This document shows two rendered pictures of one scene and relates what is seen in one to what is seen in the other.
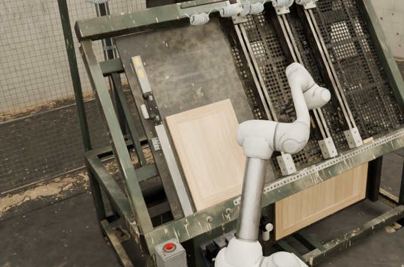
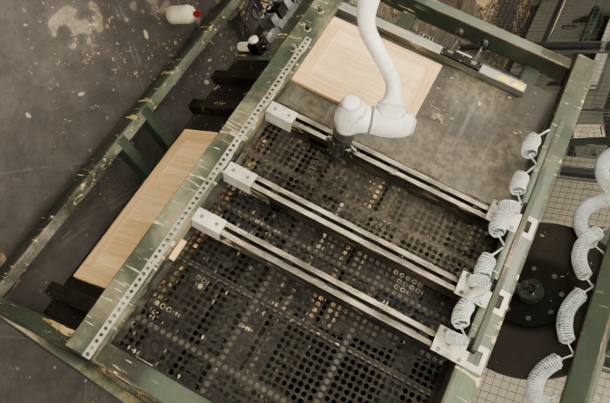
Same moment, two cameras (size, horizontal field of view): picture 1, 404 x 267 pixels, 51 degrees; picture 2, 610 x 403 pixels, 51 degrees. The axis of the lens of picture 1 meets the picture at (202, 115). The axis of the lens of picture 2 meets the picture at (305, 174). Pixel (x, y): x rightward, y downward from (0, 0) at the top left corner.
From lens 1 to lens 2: 2.91 m
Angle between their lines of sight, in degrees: 54
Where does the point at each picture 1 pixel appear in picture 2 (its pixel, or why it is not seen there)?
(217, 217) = (313, 17)
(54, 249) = not seen: hidden behind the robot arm
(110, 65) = (527, 77)
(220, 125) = not seen: hidden behind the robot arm
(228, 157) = (349, 78)
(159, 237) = not seen: outside the picture
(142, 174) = (405, 19)
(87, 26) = (586, 65)
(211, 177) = (349, 50)
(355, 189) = (105, 260)
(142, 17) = (566, 114)
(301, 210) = (181, 167)
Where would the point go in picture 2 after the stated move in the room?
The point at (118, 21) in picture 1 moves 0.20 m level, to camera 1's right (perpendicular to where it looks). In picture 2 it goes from (575, 92) to (562, 105)
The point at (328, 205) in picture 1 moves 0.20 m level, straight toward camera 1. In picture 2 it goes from (137, 209) to (138, 166)
